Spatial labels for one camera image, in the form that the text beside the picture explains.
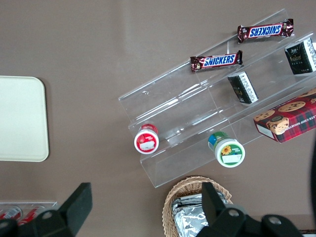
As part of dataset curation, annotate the light tan wicker basket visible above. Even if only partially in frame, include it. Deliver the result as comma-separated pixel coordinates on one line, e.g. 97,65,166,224
162,175,234,237

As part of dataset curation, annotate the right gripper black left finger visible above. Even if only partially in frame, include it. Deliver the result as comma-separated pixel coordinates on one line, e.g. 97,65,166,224
0,183,93,237

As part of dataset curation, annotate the small black box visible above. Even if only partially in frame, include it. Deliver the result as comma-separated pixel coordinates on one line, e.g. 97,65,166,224
284,38,316,76
227,71,259,106

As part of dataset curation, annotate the Snickers chocolate bar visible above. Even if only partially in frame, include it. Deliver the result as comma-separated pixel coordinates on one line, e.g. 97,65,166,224
190,49,243,73
237,18,295,44

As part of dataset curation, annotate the clear acrylic bottle rack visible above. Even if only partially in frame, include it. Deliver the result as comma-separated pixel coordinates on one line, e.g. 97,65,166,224
0,200,58,224

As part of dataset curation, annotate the red label white lid jar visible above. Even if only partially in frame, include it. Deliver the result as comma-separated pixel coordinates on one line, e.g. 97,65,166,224
134,123,160,154

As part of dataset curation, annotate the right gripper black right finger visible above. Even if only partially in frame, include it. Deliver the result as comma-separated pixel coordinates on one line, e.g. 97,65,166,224
197,183,304,237

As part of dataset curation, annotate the green label white lid jar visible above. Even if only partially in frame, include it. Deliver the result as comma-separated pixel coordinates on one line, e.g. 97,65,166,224
207,131,246,168

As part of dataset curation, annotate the clear acrylic stepped display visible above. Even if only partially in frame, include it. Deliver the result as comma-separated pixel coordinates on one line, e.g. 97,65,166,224
118,8,316,190

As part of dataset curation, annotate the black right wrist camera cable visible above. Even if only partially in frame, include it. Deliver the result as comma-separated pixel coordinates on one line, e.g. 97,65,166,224
306,140,316,215

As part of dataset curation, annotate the red tartan cookie box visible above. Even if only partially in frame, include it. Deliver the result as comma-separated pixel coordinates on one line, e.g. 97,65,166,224
253,87,316,144

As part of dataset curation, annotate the red cola bottle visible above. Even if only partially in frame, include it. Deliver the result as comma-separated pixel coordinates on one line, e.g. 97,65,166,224
0,206,23,221
17,207,41,227

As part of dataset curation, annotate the cream rectangular tray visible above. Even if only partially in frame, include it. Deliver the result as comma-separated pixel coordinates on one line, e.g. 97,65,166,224
0,76,50,162

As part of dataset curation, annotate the silver foil packet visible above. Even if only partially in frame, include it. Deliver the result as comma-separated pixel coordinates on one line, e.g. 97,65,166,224
177,193,204,205
171,197,232,237

